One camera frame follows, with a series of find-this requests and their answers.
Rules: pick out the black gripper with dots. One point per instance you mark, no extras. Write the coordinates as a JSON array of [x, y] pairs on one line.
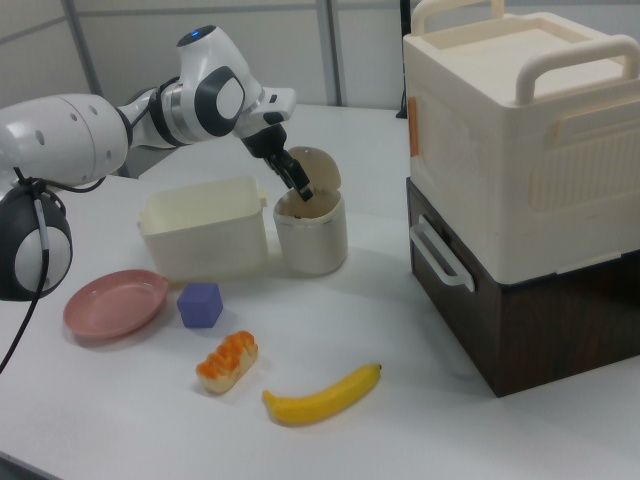
[[265, 142]]

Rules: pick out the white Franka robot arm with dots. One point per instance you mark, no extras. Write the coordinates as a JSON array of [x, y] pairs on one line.
[[60, 135]]

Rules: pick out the cream trash can with lid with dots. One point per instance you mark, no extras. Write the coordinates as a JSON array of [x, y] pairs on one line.
[[310, 240]]

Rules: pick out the cream plastic storage box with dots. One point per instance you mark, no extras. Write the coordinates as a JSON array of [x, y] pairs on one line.
[[205, 245]]

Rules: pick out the purple cube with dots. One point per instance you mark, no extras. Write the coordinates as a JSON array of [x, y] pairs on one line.
[[200, 307]]

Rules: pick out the toy bread with orange glaze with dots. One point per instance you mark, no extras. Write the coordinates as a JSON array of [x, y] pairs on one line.
[[225, 365]]

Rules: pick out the pink plate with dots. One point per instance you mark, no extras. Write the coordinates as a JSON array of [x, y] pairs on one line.
[[110, 305]]

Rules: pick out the yellow banana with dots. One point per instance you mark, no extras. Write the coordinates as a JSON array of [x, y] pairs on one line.
[[320, 402]]

